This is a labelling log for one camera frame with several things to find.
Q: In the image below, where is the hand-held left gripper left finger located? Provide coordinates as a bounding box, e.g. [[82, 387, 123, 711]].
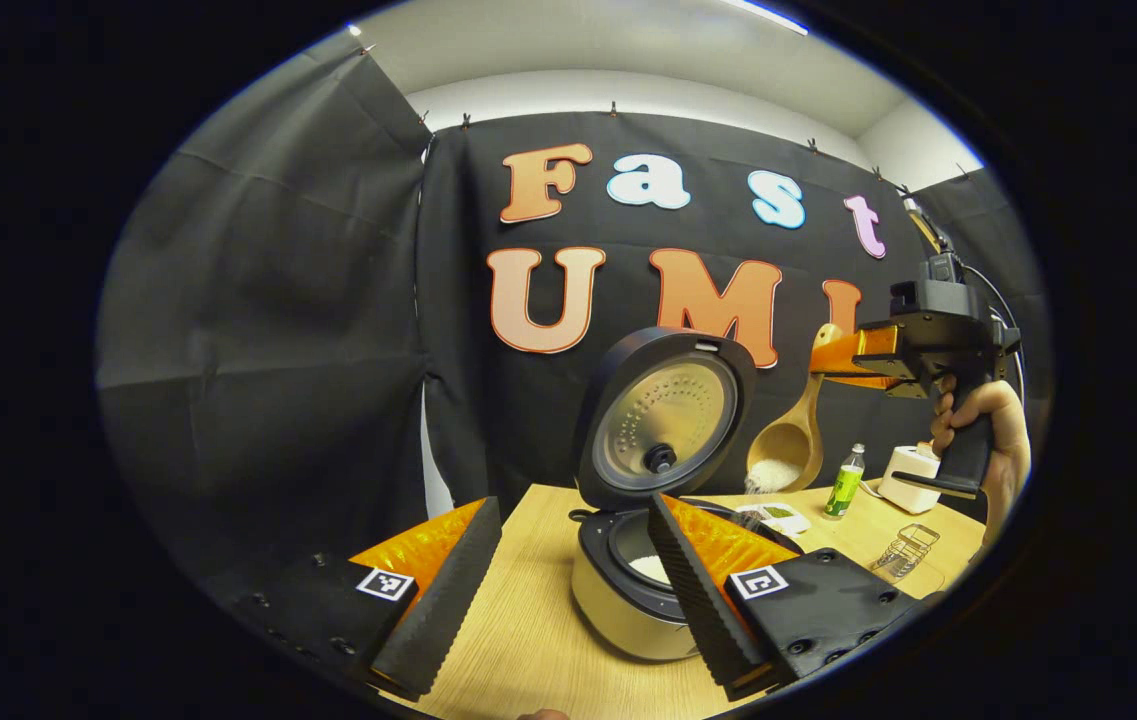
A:
[[228, 497, 504, 703]]

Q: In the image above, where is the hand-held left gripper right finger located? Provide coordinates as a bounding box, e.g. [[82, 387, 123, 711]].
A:
[[646, 493, 944, 703]]

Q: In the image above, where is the wooden spoon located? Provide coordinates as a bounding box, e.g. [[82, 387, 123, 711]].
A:
[[745, 323, 844, 496]]

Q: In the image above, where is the wire chopstick holder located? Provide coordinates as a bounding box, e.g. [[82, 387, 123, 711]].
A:
[[868, 523, 941, 584]]

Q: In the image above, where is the black and cream rice cooker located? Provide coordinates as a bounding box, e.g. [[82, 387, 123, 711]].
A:
[[568, 326, 789, 663]]

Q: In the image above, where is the white toaster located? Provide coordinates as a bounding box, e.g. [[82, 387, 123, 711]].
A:
[[876, 443, 942, 515]]

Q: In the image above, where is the white divided bean dish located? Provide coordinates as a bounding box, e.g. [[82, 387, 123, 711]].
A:
[[733, 502, 812, 536]]

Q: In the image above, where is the green drink bottle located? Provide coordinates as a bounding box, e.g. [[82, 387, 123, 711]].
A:
[[823, 443, 867, 520]]

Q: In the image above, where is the row of black cloth clips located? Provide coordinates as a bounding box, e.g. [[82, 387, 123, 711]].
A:
[[358, 40, 974, 196]]

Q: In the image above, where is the black backdrop cloth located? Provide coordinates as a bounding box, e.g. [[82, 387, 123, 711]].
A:
[[96, 50, 1051, 601]]

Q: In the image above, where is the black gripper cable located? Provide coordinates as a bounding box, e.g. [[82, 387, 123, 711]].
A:
[[963, 262, 1026, 381]]

